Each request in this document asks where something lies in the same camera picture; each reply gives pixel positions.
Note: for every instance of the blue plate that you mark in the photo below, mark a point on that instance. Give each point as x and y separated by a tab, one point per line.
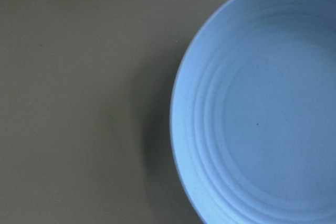
252	117

